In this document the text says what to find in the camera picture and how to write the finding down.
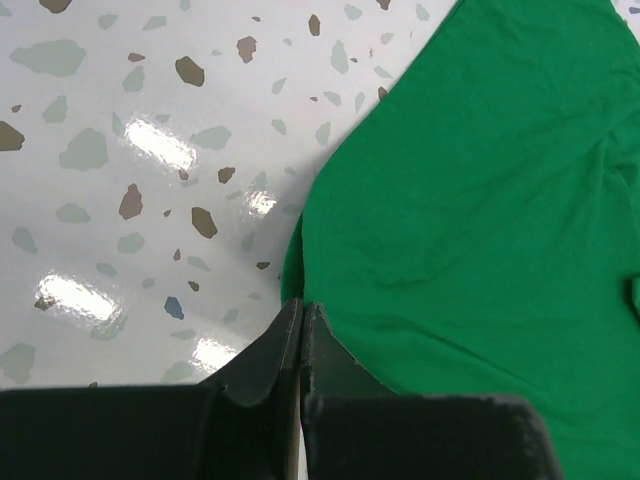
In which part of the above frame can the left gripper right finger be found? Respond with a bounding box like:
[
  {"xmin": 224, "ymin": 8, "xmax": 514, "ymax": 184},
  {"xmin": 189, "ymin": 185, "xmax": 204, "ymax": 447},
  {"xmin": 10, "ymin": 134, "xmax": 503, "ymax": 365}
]
[{"xmin": 300, "ymin": 304, "xmax": 563, "ymax": 479}]

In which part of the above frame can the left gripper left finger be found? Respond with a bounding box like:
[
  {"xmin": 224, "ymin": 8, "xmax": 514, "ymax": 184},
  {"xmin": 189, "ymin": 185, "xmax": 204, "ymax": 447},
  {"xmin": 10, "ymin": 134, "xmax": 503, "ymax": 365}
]
[{"xmin": 1, "ymin": 299, "xmax": 303, "ymax": 479}]

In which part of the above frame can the green t shirt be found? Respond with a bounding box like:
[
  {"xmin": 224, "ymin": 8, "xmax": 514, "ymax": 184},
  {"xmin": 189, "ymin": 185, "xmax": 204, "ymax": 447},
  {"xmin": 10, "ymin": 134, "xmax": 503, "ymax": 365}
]
[{"xmin": 281, "ymin": 1, "xmax": 639, "ymax": 479}]

